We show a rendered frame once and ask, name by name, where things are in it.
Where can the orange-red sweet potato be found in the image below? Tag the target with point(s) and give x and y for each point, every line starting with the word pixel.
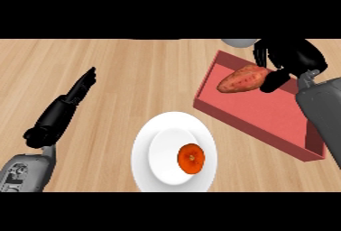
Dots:
pixel 243 79

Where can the red cardboard box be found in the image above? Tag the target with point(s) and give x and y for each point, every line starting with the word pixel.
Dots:
pixel 262 111

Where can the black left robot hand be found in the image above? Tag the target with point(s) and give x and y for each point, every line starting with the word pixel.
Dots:
pixel 58 115

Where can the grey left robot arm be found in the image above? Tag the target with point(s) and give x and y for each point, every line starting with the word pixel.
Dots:
pixel 27 173

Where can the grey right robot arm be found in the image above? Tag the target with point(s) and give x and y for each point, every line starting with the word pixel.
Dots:
pixel 322 109

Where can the grey rounded object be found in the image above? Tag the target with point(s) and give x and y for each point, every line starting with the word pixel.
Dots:
pixel 240 42

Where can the white plate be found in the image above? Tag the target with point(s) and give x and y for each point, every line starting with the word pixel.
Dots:
pixel 175 152

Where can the orange round fruit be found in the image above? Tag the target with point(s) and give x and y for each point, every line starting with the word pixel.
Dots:
pixel 191 158

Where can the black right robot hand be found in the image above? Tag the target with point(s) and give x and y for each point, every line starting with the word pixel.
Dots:
pixel 296 57

